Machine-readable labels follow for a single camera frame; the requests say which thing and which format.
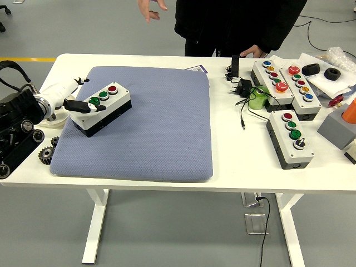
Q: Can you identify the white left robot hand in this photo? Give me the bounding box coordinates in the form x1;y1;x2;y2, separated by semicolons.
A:
38;77;107;115

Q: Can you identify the person's left hand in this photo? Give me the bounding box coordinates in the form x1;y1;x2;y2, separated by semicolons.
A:
240;45;265;59

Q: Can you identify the person's right hand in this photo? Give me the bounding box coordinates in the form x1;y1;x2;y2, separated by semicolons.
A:
137;0;169;24

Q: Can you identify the grey four-button control box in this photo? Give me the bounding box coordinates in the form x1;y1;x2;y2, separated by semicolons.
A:
266;110;315;170
68;82;132;138

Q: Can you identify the grey five-button control box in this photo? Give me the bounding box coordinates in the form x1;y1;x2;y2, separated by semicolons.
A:
279;65;323;122
250;59;295;112

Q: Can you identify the black upright rectangular device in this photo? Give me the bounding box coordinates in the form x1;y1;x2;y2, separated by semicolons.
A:
231;55;240;78

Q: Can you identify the small white paper sheet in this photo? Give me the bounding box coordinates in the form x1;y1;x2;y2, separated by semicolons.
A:
269;55;293;69

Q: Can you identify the cream shallow dish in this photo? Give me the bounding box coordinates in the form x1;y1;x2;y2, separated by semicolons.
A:
37;107;70;129

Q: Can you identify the person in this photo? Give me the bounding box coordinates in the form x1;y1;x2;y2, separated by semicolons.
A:
174;0;308;58

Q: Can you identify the black power adapter plug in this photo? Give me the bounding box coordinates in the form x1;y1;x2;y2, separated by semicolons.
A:
229;78;253;98

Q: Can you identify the yellow floor tape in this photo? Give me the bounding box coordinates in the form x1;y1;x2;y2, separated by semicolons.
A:
0;57;57;62

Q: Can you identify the green plastic cylinder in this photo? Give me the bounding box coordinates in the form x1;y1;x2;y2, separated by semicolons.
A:
248;86;270;110

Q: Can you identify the purple-edged label card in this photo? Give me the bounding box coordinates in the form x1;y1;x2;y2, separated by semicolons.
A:
185;65;209;74

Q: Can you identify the large dark metal gear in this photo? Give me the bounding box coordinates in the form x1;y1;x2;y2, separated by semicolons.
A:
38;146;56;165

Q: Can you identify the large white paper sheet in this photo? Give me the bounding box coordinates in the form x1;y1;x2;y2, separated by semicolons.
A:
297;52;356;100

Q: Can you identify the clear bubble wrap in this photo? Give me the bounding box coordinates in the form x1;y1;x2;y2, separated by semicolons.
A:
325;46;356;73

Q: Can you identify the black office chair base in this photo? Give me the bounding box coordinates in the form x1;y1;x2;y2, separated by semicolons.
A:
0;6;12;33

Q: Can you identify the red knob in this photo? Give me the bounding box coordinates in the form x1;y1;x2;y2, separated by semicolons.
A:
328;94;345;108

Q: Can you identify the blue-grey padded mat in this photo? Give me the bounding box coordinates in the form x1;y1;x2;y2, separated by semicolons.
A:
49;66;214;184

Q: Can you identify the grey block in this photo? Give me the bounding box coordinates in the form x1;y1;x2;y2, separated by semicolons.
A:
317;103;356;151

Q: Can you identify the orange cylinder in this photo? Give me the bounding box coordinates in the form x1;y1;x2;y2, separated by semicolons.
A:
342;97;356;125

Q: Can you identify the white table leg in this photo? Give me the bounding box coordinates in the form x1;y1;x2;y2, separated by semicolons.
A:
275;193;306;267
81;189;110;265

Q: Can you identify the small white box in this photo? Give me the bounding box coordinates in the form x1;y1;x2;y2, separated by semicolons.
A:
343;139;356;165

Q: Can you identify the long black floor cable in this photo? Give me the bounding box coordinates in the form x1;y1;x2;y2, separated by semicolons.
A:
293;15;356;52

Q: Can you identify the black foam ring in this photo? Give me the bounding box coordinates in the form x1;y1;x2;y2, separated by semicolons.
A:
301;63;321;76
323;67;342;81

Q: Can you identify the black adapter cord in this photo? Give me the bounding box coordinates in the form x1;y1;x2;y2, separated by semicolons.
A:
235;86;281;130

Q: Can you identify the small metal floor bracket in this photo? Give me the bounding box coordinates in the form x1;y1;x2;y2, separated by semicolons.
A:
241;192;265;208

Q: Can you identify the black floor power cable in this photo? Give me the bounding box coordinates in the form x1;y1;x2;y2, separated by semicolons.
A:
255;196;271;267

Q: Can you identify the large metal floor bracket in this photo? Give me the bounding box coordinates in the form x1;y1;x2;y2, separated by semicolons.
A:
244;212;270;235

